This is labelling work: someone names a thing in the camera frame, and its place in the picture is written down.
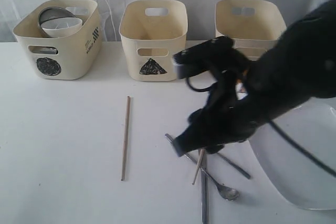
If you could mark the wooden chopstick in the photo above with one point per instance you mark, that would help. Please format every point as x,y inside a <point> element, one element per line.
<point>198,164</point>
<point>126,138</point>

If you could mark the cream bin with black triangle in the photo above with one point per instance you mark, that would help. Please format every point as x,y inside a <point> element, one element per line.
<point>151,32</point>

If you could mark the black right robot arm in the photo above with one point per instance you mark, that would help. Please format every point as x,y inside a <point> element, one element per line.
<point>302,62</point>

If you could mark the cream bin with black circle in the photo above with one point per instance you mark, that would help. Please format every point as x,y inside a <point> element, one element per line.
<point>76,52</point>

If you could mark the white square plate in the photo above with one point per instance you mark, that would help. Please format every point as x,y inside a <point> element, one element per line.
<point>297,179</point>

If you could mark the steel fork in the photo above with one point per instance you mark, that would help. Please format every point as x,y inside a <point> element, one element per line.
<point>235,166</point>

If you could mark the steel spoon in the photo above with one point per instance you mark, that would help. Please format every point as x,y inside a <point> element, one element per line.
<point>225,192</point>

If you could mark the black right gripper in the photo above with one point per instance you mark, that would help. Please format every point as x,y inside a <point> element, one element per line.
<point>239,102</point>

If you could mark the wooden chopstick left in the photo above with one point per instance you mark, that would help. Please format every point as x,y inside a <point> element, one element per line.
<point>126,138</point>

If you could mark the wooden chopstick right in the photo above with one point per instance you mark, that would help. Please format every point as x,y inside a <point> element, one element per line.
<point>198,164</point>

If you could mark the cream bin with black square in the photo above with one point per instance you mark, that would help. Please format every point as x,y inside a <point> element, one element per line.
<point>254,25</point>

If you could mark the steel table knife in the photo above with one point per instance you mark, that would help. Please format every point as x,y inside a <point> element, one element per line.
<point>204,197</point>

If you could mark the steel mug with wire handle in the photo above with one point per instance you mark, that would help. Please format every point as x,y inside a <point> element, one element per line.
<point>43,50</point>

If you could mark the stainless steel bowl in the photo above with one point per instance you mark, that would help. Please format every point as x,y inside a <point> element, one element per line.
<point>47,15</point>

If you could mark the white plastic bowl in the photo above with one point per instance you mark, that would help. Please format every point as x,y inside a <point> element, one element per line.
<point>62,27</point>

